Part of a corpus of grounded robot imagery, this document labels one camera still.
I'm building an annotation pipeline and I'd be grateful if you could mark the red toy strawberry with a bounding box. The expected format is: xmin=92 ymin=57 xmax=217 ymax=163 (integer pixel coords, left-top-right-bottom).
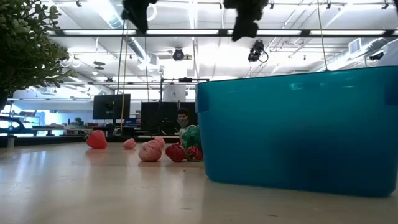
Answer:
xmin=83 ymin=129 xmax=108 ymax=150

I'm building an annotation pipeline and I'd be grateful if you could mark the round black ceiling spotlight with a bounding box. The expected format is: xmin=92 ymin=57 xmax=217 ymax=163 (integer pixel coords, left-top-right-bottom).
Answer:
xmin=172 ymin=47 xmax=185 ymax=62

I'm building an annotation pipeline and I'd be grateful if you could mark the red toy produce green rim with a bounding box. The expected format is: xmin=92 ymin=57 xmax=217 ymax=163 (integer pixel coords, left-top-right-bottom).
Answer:
xmin=185 ymin=145 xmax=204 ymax=162

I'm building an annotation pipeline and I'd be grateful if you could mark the black monitor on stand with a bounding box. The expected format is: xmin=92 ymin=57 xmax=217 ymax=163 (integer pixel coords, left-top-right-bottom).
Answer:
xmin=92 ymin=93 xmax=131 ymax=121

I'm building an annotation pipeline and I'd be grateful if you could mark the dark red toy produce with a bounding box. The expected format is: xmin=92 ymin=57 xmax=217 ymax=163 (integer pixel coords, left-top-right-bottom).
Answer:
xmin=165 ymin=142 xmax=187 ymax=163

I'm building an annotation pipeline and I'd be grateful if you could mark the green leafy toy vegetable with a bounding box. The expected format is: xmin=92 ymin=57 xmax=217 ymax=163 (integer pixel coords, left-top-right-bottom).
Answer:
xmin=181 ymin=124 xmax=202 ymax=152

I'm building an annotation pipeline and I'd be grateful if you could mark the teal plastic tub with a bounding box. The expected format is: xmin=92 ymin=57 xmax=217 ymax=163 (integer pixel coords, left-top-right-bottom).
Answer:
xmin=195 ymin=65 xmax=398 ymax=198

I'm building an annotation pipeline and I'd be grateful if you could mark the white box on stand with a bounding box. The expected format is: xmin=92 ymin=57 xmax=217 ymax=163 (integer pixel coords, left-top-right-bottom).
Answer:
xmin=162 ymin=84 xmax=187 ymax=103

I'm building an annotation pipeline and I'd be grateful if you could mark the green leafy potted plant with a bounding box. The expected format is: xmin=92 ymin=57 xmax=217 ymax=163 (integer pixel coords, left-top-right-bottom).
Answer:
xmin=0 ymin=0 xmax=78 ymax=110

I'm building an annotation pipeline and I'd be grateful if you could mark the background desk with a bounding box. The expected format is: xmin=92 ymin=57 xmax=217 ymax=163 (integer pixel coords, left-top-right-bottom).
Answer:
xmin=32 ymin=125 xmax=94 ymax=137

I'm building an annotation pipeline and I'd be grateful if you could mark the long ceiling light bar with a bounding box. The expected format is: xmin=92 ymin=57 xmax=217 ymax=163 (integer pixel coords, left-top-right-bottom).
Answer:
xmin=48 ymin=28 xmax=398 ymax=38

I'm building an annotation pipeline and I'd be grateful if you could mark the person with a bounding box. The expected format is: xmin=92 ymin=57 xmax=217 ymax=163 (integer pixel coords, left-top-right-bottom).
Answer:
xmin=175 ymin=107 xmax=191 ymax=130

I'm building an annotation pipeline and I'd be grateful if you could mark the large pink toy produce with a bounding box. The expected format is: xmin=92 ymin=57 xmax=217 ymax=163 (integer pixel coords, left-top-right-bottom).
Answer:
xmin=138 ymin=139 xmax=163 ymax=162

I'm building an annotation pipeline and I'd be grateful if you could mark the thin black hanging cable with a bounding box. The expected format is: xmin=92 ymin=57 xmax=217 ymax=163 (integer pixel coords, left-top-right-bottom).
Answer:
xmin=316 ymin=0 xmax=330 ymax=72
xmin=144 ymin=32 xmax=150 ymax=103
xmin=116 ymin=18 xmax=127 ymax=96

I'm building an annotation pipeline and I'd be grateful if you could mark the yellow hanging cable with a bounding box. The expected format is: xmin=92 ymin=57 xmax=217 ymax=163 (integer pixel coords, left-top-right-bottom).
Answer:
xmin=119 ymin=18 xmax=130 ymax=133

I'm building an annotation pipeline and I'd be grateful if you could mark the black ceiling camera with cable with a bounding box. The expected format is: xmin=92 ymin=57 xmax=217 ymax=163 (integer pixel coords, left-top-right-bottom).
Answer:
xmin=247 ymin=39 xmax=269 ymax=63

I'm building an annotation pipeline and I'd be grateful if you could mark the black office chair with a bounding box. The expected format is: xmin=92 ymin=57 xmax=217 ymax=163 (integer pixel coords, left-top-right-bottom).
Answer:
xmin=0 ymin=114 xmax=25 ymax=135

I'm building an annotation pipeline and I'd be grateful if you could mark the white air vent grille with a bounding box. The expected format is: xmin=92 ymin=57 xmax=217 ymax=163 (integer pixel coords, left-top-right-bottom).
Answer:
xmin=348 ymin=37 xmax=363 ymax=55

